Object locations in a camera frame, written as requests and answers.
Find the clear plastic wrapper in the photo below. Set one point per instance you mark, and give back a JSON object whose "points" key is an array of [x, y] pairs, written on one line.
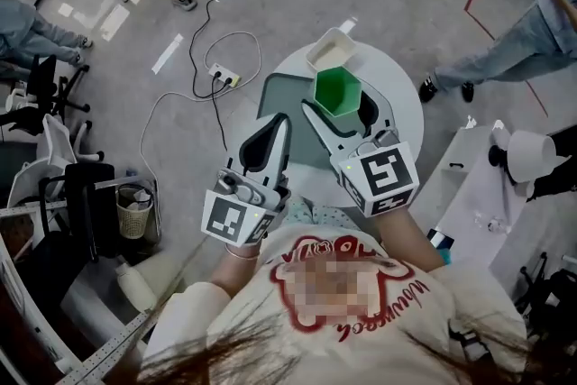
{"points": [[493, 223]]}

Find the grey-green tray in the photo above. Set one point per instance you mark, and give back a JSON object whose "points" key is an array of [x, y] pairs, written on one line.
{"points": [[284, 97]]}

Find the mesh wastebasket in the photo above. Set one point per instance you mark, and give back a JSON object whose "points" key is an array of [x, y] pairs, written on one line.
{"points": [[133, 214]]}

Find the black trolley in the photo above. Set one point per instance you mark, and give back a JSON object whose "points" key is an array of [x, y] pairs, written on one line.
{"points": [[547, 293]]}

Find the aluminium frame rack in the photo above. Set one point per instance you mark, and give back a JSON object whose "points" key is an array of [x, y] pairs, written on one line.
{"points": [[27, 311]]}

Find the person's right forearm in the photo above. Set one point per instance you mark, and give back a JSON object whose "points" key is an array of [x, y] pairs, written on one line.
{"points": [[405, 239]]}

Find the person's patterned trousers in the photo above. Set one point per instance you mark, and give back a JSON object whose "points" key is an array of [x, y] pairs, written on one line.
{"points": [[322, 216]]}

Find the green hexagonal cup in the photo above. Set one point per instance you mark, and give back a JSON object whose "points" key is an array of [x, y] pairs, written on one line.
{"points": [[338, 90]]}

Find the white bottle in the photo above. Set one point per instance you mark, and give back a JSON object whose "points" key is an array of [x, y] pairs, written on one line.
{"points": [[134, 288]]}

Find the white power strip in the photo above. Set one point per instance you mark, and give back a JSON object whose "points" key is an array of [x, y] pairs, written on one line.
{"points": [[224, 74]]}

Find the white bucket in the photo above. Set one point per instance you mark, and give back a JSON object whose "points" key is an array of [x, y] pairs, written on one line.
{"points": [[532, 155]]}

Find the round white table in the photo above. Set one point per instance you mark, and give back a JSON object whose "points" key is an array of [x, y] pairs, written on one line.
{"points": [[399, 76]]}

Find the cream printed t-shirt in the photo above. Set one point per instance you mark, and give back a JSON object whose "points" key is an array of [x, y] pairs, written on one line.
{"points": [[383, 329]]}

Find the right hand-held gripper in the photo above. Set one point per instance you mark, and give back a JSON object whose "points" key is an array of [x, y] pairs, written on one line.
{"points": [[383, 176]]}

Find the white office chair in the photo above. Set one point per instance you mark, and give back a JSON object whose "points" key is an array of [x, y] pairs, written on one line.
{"points": [[54, 149]]}

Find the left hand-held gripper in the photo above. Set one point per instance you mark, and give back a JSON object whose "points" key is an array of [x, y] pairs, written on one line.
{"points": [[234, 216]]}

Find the person's left forearm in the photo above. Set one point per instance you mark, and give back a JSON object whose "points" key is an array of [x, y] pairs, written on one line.
{"points": [[234, 272]]}

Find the blue and white box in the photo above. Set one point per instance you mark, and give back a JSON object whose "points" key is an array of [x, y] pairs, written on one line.
{"points": [[439, 239]]}

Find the white rectangular table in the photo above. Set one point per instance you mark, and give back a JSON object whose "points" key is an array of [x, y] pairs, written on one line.
{"points": [[478, 194]]}

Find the white rectangular container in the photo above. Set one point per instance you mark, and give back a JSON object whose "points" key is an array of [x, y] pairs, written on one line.
{"points": [[329, 49]]}

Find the black office chair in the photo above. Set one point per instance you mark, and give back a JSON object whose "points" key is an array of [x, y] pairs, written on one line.
{"points": [[43, 85]]}

